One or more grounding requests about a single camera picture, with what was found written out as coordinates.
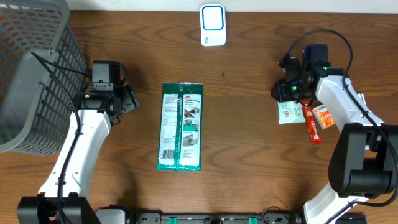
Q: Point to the green white gloves package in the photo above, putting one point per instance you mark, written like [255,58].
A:
[180,127]

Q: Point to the white slim box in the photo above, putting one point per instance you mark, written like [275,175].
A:
[361,96]

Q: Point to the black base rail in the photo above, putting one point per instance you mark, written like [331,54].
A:
[233,218]

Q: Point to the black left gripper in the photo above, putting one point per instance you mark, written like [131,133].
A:
[130,98]

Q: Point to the red stick sachet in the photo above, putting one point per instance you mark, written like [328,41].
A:
[311,122]

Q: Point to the grey plastic mesh basket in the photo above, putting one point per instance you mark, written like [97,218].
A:
[41,64]

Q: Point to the mint wet wipes pack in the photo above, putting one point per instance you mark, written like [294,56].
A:
[290,112]

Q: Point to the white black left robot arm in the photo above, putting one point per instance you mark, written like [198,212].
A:
[64,197]

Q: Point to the orange tissue pack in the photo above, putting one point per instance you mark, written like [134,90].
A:
[323,116]

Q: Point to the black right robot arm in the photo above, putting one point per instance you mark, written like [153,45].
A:
[363,167]

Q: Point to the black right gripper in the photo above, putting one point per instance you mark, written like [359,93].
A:
[283,94]

